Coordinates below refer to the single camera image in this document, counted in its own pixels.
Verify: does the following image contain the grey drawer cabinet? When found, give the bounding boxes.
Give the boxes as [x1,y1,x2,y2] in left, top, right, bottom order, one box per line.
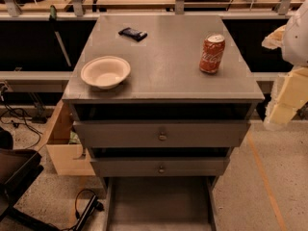
[62,14,266,231]

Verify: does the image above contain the upper grey drawer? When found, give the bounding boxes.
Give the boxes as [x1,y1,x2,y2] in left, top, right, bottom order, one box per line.
[73,120,250,148]

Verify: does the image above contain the black power strip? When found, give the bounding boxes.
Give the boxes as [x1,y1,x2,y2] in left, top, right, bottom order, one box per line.
[73,195,104,231]

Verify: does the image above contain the black chair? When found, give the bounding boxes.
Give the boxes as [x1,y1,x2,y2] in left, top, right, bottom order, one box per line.
[0,128,60,231]

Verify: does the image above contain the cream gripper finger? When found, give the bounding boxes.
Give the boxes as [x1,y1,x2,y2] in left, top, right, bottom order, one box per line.
[262,25,286,49]
[264,66,308,129]

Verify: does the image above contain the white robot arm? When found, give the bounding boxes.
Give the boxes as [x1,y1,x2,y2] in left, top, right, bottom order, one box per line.
[262,0,308,130]

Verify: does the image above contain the black floor cable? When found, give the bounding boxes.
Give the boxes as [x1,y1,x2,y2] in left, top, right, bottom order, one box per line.
[0,84,43,150]

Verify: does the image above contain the red coke can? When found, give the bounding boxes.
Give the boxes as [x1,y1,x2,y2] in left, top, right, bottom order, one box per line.
[199,34,225,74]

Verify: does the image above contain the lower grey drawer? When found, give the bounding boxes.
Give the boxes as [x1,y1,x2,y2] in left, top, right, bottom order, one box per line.
[90,157,230,177]

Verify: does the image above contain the bottom open grey drawer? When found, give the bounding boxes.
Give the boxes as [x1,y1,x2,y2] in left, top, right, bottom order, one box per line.
[103,177,218,231]

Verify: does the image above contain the dark snack bar wrapper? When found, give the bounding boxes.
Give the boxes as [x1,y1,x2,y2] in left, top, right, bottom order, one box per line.
[118,27,147,42]

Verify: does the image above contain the white paper bowl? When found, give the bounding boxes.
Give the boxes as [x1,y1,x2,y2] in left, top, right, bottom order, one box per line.
[81,56,131,90]

